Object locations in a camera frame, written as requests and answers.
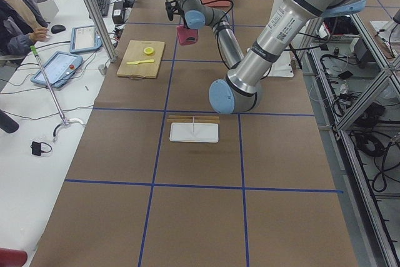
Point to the black cylinder at edge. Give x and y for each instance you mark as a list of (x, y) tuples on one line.
[(7, 124)]

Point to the yellow plastic knife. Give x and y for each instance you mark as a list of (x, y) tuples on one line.
[(147, 61)]

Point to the blue teach pendant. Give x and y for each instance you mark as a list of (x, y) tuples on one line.
[(84, 39), (60, 67)]

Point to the yellow lemon slice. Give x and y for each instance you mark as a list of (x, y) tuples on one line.
[(148, 51)]

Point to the aluminium frame rack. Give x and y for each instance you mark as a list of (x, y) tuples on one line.
[(353, 82)]

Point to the bamboo cutting board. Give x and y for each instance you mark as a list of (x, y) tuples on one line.
[(134, 52)]

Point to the aluminium frame post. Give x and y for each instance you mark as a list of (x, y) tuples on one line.
[(97, 19)]

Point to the small black strap device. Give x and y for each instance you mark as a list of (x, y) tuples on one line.
[(39, 148)]

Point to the metal pole with green tip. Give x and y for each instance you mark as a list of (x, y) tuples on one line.
[(65, 122)]

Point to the red object at corner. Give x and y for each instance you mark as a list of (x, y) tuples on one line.
[(12, 257)]

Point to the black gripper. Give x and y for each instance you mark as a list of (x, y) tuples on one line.
[(186, 25)]

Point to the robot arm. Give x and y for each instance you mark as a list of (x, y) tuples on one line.
[(240, 90), (197, 15)]

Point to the seated person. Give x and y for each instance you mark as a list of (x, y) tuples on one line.
[(22, 25)]

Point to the blue teach pendant far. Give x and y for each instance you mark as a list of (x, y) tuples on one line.
[(84, 39)]

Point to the black computer mouse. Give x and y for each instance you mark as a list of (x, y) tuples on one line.
[(57, 28)]

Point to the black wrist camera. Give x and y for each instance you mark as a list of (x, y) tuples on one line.
[(172, 9)]

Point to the pink wiping cloth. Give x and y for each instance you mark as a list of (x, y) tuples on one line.
[(186, 36)]

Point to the blue teach pendant near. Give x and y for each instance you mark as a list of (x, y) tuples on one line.
[(60, 67)]

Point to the bamboo chopstick beside tray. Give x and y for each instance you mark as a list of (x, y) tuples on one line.
[(189, 117)]

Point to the white rectangular tray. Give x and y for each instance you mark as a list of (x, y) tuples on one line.
[(205, 133)]

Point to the black power adapter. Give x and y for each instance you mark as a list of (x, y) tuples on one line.
[(118, 12)]

